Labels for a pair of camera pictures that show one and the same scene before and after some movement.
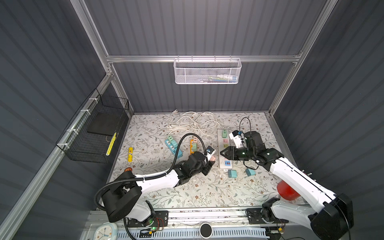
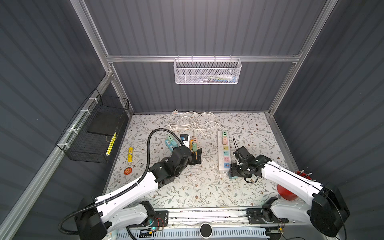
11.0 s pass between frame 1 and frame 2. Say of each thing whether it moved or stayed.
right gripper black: moved
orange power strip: stayed
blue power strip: stayed
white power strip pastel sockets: stayed
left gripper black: moved
